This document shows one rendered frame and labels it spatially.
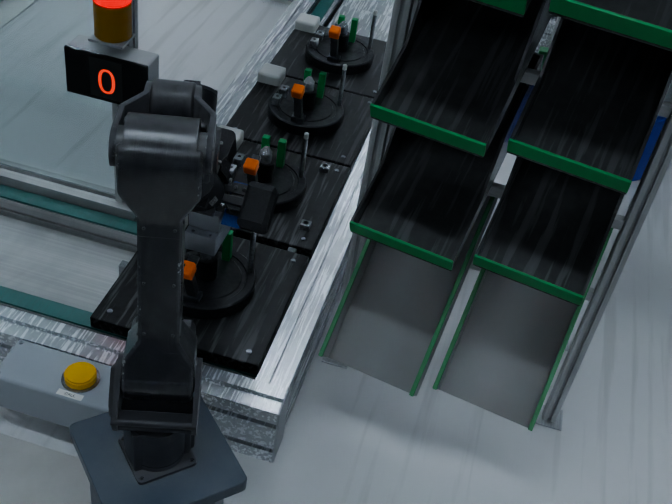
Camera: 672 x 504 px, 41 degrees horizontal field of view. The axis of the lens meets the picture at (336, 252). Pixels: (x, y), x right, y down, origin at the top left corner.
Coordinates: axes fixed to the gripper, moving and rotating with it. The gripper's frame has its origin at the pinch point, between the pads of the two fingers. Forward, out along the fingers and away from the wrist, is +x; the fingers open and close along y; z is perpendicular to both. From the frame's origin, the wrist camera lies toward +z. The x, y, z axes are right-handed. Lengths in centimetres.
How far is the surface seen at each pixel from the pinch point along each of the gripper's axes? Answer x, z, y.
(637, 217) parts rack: -8, 10, -53
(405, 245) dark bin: -13.5, -1.5, -27.0
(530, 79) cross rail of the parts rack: -19.3, 19.3, -35.8
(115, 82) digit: -1.5, 12.5, 17.5
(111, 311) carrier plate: 3.8, -17.3, 9.7
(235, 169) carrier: 23.6, 10.8, 4.2
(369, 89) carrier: 52, 40, -9
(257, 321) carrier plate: 7.7, -13.0, -9.2
